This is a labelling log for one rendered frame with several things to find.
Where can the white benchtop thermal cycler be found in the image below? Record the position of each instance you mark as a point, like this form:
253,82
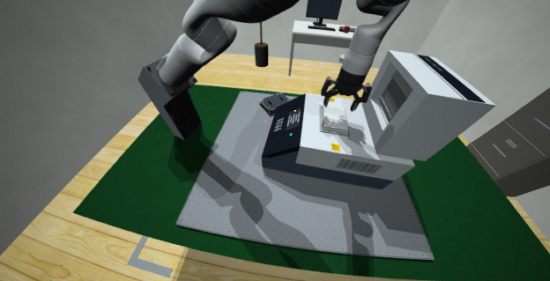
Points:
435,106

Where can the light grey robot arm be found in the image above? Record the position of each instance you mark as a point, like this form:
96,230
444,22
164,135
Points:
208,23

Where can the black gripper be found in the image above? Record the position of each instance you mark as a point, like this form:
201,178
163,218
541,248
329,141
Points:
346,84

